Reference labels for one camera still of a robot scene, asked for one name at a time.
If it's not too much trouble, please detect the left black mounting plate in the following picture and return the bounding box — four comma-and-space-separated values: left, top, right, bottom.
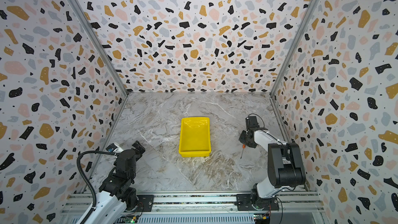
126, 195, 154, 214

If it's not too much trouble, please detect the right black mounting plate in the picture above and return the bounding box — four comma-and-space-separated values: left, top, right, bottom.
235, 194, 279, 212

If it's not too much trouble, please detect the aluminium corner post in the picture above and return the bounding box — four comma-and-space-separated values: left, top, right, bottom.
269, 0, 330, 97
52, 0, 129, 97

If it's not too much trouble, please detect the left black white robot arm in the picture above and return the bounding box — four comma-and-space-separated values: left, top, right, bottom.
77, 141, 146, 224

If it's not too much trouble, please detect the orange handled screwdriver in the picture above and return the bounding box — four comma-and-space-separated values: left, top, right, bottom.
240, 144, 246, 159

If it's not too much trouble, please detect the green circuit board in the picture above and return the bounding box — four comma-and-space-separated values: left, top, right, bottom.
122, 215, 139, 224

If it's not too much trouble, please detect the black mounting plate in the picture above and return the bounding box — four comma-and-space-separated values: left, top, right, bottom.
126, 195, 154, 214
235, 194, 279, 212

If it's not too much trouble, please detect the right aluminium corner post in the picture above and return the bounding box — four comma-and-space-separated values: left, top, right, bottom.
269, 0, 330, 97

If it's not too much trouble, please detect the yellow plastic bin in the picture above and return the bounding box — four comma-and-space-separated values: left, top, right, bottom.
178, 117, 211, 158

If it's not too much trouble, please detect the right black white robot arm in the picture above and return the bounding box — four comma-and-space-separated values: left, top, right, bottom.
239, 123, 306, 210

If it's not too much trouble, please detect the black corrugated cable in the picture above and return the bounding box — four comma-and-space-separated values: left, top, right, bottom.
76, 150, 117, 224

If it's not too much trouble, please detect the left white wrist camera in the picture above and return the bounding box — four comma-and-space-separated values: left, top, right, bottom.
105, 143, 123, 154

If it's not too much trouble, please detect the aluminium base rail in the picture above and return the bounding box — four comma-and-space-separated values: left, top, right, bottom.
60, 191, 330, 224

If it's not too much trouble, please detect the left aluminium corner post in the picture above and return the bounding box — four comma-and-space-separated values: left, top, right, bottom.
52, 0, 129, 97

